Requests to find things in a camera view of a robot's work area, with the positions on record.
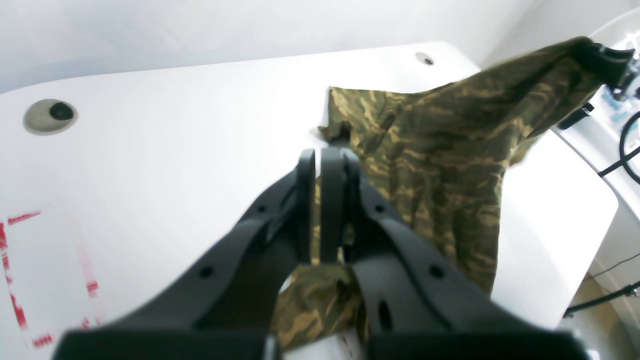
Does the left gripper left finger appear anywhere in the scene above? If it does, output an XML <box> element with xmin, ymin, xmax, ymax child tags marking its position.
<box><xmin>54</xmin><ymin>149</ymin><xmax>316</xmax><ymax>360</ymax></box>

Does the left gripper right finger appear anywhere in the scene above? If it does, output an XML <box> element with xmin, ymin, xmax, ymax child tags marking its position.
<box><xmin>320</xmin><ymin>147</ymin><xmax>589</xmax><ymax>360</ymax></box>

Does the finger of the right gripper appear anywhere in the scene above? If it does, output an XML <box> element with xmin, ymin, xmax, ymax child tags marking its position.
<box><xmin>580</xmin><ymin>43</ymin><xmax>636</xmax><ymax>88</ymax></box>

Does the camouflage t-shirt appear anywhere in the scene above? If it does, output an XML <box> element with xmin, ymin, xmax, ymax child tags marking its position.
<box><xmin>270</xmin><ymin>36</ymin><xmax>608</xmax><ymax>351</ymax></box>

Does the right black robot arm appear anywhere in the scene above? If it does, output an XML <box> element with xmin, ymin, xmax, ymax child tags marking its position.
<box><xmin>575</xmin><ymin>43</ymin><xmax>639</xmax><ymax>183</ymax></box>

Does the left table cable grommet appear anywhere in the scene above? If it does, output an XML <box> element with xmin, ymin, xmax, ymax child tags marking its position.
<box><xmin>415</xmin><ymin>52</ymin><xmax>435</xmax><ymax>67</ymax></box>

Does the table cable grommet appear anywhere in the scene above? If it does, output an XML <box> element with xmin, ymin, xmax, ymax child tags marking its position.
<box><xmin>22</xmin><ymin>98</ymin><xmax>79</xmax><ymax>136</ymax></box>
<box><xmin>415</xmin><ymin>52</ymin><xmax>435</xmax><ymax>67</ymax></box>

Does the right table cable grommet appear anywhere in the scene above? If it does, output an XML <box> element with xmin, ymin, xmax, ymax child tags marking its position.
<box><xmin>22</xmin><ymin>98</ymin><xmax>79</xmax><ymax>136</ymax></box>

